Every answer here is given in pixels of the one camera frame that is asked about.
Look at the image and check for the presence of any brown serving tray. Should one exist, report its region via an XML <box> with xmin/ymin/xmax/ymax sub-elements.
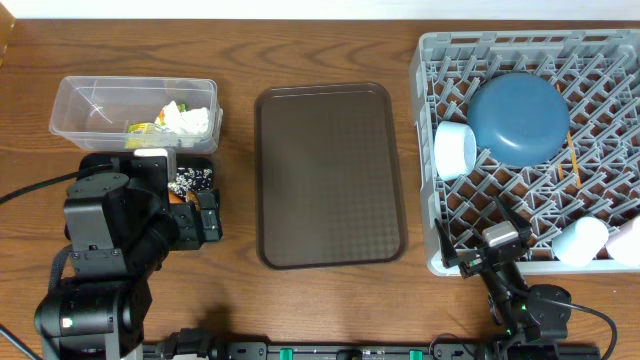
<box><xmin>255</xmin><ymin>82</ymin><xmax>408</xmax><ymax>271</ymax></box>

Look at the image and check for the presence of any yellow green snack wrapper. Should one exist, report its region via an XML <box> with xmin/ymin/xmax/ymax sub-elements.
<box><xmin>125</xmin><ymin>101</ymin><xmax>188</xmax><ymax>149</ymax></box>

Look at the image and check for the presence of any light blue bowl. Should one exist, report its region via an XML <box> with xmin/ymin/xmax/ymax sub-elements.
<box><xmin>433</xmin><ymin>121</ymin><xmax>476</xmax><ymax>181</ymax></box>

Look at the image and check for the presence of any clear plastic bin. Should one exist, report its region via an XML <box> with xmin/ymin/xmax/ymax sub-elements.
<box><xmin>49</xmin><ymin>76</ymin><xmax>223</xmax><ymax>154</ymax></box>

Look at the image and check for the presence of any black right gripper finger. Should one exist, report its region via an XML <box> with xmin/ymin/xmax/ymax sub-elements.
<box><xmin>434</xmin><ymin>219</ymin><xmax>459</xmax><ymax>268</ymax></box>
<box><xmin>493</xmin><ymin>197</ymin><xmax>532</xmax><ymax>245</ymax></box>

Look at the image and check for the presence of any black tray bin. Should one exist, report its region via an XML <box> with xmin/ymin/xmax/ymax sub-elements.
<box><xmin>64</xmin><ymin>149</ymin><xmax>213</xmax><ymax>250</ymax></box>

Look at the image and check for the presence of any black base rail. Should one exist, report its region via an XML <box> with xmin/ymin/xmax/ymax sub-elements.
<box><xmin>144</xmin><ymin>327</ymin><xmax>601</xmax><ymax>360</ymax></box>

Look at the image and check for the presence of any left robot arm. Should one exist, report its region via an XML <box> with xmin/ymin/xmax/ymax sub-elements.
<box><xmin>34</xmin><ymin>153</ymin><xmax>222</xmax><ymax>359</ymax></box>

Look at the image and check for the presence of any wooden chopstick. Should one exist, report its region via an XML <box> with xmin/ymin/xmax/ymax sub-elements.
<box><xmin>557</xmin><ymin>163</ymin><xmax>564</xmax><ymax>181</ymax></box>
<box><xmin>555</xmin><ymin>82</ymin><xmax>584</xmax><ymax>190</ymax></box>

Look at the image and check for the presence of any light blue cup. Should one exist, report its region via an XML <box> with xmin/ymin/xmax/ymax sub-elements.
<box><xmin>552</xmin><ymin>216</ymin><xmax>609</xmax><ymax>267</ymax></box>

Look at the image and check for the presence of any dark blue plate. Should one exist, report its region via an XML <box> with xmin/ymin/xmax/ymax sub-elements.
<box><xmin>466</xmin><ymin>73</ymin><xmax>570</xmax><ymax>167</ymax></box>

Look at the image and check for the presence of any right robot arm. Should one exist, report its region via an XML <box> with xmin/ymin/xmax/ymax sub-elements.
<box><xmin>435</xmin><ymin>198</ymin><xmax>571</xmax><ymax>359</ymax></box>

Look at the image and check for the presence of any orange carrot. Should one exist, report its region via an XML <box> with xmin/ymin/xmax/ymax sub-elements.
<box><xmin>168</xmin><ymin>192</ymin><xmax>183</xmax><ymax>204</ymax></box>

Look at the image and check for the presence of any white napkin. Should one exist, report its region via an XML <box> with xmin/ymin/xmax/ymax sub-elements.
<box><xmin>155</xmin><ymin>101</ymin><xmax>210</xmax><ymax>135</ymax></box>

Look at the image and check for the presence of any grey plastic dishwasher rack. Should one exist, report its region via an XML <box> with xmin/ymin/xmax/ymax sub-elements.
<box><xmin>409</xmin><ymin>29</ymin><xmax>639</xmax><ymax>276</ymax></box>

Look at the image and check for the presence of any white rice pile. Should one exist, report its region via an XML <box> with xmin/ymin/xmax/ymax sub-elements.
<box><xmin>168</xmin><ymin>167</ymin><xmax>213</xmax><ymax>198</ymax></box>

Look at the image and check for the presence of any pink cup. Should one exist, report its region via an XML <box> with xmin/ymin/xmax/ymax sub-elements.
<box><xmin>605</xmin><ymin>216</ymin><xmax>640</xmax><ymax>266</ymax></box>

